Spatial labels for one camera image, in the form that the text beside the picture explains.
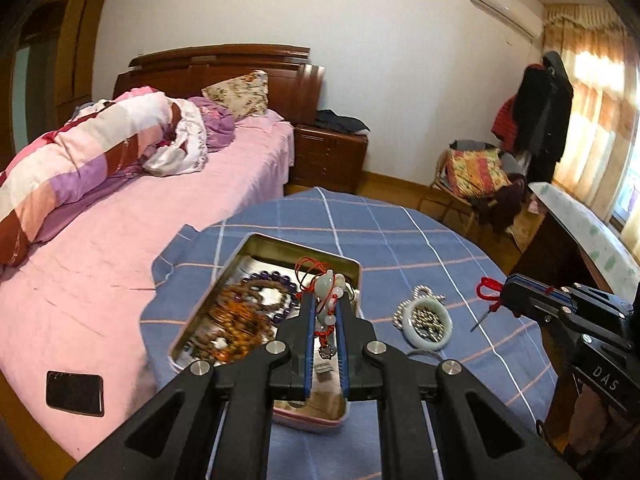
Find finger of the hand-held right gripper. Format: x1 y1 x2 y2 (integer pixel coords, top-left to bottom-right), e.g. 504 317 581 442
504 273 632 320
501 286 603 348

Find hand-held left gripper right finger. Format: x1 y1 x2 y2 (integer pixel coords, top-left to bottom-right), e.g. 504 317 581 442
336 300 582 480

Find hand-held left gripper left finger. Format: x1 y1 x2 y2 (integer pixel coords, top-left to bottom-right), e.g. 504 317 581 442
65 292 321 480

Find white pendant with red cord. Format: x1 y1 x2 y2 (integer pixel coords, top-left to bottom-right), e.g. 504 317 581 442
294 257 353 361

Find red knot charm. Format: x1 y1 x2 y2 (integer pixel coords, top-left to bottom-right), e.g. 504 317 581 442
470 277 507 332

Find purple bead bracelet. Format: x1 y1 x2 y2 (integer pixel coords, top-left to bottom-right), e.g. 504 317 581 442
242 270 303 322

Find brown wooden bead strand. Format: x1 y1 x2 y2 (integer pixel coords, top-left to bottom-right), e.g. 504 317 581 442
220 280 293 361

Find orange cord tangle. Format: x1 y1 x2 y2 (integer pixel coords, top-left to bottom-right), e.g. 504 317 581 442
207 300 275 363

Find rectangular metal tin box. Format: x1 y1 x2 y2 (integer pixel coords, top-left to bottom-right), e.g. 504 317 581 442
167 232 362 432

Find person's right hand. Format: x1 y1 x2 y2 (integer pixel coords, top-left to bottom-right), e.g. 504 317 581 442
569 391 618 461

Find dark wooden desk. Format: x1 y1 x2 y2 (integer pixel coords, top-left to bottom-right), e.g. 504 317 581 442
509 182 640 441

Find white jade bangle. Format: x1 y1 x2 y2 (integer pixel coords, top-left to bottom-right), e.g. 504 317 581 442
402 297 454 352

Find white leaf-print desk cover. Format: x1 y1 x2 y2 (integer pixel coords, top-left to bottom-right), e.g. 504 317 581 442
528 182 640 292

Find dark red garment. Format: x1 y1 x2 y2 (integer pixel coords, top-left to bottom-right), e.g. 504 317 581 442
470 185 527 234

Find blue checked tablecloth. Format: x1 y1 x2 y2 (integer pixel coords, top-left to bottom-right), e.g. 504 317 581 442
140 186 559 480

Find colourful patchwork cushion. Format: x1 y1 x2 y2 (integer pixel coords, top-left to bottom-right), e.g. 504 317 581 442
444 147 512 192

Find chair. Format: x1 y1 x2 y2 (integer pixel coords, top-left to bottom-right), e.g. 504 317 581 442
417 140 527 237

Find wooden nightstand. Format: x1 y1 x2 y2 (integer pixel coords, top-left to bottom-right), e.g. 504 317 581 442
287 122 370 195

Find red hanging garment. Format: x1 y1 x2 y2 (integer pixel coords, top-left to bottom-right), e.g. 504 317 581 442
491 96 521 147

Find black hanging coat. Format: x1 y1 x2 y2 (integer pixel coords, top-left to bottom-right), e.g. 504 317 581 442
515 51 575 182

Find orange patterned curtain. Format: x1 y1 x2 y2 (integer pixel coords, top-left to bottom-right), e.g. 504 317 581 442
542 4 640 223

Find dark folded clothes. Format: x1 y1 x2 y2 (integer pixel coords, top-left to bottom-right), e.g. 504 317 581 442
314 109 371 135

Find bed with pink sheet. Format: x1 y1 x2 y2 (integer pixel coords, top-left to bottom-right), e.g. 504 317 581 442
0 119 297 463

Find purple blanket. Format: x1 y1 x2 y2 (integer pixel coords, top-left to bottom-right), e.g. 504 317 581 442
192 97 239 154

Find floral pillow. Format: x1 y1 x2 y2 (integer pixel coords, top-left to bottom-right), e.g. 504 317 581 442
201 70 270 120

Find black smartphone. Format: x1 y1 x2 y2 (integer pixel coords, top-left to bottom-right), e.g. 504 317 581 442
45 370 105 417

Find wooden headboard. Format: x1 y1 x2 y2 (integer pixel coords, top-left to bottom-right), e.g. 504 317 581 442
112 44 326 127

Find white air conditioner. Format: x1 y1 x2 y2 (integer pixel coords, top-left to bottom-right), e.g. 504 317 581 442
468 0 544 40

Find pink patchwork quilt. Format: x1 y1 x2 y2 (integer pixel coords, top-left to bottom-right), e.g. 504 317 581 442
0 87 209 267

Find wooden wardrobe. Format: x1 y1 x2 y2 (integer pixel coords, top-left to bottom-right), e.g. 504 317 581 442
0 0 119 171

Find pearl necklace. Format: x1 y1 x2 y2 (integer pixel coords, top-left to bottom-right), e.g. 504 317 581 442
392 285 449 347

